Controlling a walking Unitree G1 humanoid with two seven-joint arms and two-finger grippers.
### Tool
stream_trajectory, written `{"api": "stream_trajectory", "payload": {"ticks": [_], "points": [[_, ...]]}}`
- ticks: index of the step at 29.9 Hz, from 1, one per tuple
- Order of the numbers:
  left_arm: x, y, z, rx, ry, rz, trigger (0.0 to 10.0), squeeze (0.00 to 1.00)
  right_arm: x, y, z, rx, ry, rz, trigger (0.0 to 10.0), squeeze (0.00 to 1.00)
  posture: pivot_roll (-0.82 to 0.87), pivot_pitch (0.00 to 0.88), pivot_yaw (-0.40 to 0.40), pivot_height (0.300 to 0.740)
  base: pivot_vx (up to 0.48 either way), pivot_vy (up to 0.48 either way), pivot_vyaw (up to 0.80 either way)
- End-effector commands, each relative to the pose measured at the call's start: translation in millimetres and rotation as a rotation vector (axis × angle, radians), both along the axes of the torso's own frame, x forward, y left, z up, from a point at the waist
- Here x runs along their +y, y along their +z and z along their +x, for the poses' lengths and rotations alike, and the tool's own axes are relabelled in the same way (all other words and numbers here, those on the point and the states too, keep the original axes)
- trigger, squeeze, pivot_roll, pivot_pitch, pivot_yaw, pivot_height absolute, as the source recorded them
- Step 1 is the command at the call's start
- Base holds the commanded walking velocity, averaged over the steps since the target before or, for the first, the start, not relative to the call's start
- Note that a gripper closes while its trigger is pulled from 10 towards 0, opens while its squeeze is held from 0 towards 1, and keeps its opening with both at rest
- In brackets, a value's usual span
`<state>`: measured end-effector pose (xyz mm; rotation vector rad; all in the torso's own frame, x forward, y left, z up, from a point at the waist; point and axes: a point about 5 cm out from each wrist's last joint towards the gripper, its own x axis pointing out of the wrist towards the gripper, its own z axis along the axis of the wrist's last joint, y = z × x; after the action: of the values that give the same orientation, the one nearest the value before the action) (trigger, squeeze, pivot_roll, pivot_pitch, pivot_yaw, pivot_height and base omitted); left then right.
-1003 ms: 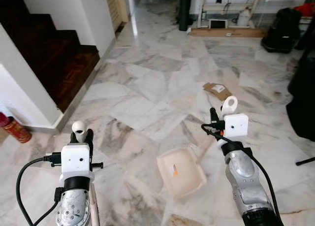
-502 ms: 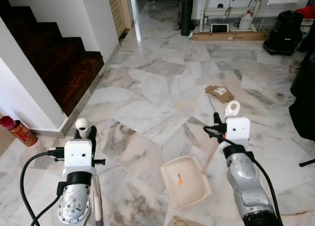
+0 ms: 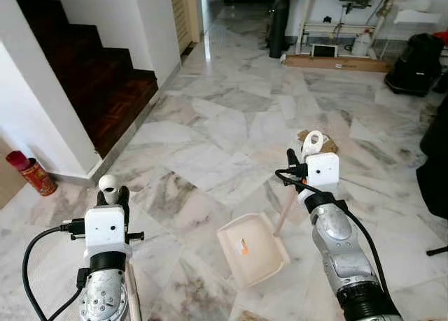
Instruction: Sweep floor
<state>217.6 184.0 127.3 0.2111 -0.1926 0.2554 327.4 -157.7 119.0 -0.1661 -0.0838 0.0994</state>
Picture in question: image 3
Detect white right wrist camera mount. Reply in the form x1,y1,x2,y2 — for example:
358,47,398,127
302,152,341,197

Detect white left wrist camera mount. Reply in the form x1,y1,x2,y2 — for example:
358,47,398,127
83,205,133,261

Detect large black object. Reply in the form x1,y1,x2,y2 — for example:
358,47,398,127
416,99,448,221

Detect tall black cylinder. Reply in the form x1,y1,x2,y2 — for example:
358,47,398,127
269,0,291,60

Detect black bag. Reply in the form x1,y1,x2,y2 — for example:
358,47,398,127
384,32,446,97

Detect beige dustpan with wooden handle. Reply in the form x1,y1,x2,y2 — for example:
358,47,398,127
216,129,327,290

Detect dark red wooden stairs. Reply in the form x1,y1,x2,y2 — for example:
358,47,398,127
13,0,159,159

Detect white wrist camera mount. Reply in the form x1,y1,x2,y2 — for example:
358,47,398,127
302,152,341,197
83,205,133,261

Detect wooden table with white frame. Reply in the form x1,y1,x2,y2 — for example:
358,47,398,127
300,0,422,57

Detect brown cardboard piece with label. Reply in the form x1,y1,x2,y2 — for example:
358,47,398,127
297,129,339,155

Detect beige louvred door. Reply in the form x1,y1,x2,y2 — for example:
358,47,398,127
168,0,202,55

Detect white plastic jug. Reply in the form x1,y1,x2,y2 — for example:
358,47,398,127
350,29,372,57

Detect white framed tablet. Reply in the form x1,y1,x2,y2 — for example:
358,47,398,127
311,44,339,59

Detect long wooden board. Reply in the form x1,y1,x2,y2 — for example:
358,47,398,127
283,53,393,74

